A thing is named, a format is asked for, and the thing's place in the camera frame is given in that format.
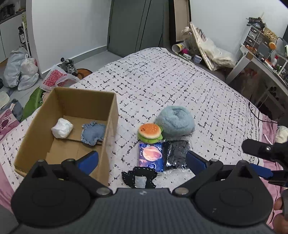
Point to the grey drawer organizer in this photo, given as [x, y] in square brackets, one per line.
[254, 36]

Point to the blue planet print tissue packet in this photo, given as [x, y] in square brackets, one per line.
[150, 155]

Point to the white cabinet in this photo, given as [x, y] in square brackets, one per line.
[9, 33]

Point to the orange round toy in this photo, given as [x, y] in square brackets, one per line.
[272, 45]

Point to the pink patterned cushion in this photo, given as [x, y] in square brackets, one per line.
[6, 123]

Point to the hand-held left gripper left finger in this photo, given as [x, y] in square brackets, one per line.
[90, 160]

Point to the blue denim patch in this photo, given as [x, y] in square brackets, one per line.
[93, 133]

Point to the white cloth bundle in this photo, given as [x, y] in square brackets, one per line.
[61, 127]

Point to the grey-blue folded cloth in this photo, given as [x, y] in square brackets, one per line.
[16, 110]

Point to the grey sneakers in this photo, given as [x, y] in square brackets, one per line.
[68, 65]

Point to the grey plastic bag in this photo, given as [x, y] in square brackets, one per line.
[12, 67]

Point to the burger plush toy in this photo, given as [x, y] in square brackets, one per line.
[149, 131]

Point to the woven basket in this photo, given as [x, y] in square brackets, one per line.
[270, 33]

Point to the black stitched cloth patch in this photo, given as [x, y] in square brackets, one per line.
[144, 172]

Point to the small blue box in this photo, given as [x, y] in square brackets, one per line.
[197, 58]

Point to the black glitter pouch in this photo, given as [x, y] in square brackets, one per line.
[176, 153]

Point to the white crumpled plastic bag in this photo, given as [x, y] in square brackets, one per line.
[219, 54]

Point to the brown round mat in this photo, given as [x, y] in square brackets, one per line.
[84, 73]

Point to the dark spray bottle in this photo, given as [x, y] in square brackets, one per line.
[22, 36]

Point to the black and white checked blanket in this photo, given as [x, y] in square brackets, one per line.
[168, 85]

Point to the yellow paper cup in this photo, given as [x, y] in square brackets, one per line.
[177, 47]

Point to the cardboard box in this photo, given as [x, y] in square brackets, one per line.
[67, 101]

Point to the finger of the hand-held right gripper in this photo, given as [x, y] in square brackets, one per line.
[263, 171]
[261, 148]

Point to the small pink item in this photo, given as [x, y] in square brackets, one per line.
[185, 52]

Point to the brown framed board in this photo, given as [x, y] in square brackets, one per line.
[180, 13]

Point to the blue fluffy plush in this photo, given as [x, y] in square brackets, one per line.
[175, 121]

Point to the red patterned plastic bag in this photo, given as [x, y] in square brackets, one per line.
[52, 78]

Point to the person's right hand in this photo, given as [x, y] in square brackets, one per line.
[279, 222]

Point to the clear plastic jar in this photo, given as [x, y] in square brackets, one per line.
[187, 34]

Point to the pink bed sheet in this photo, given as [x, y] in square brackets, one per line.
[267, 130]

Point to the white pillow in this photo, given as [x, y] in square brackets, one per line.
[281, 133]

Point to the dark grey door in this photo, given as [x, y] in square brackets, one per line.
[137, 24]

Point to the white desk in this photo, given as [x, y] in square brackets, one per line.
[240, 60]

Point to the white bottle with red cap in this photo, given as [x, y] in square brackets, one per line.
[275, 61]

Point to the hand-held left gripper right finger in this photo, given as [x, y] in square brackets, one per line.
[195, 162]

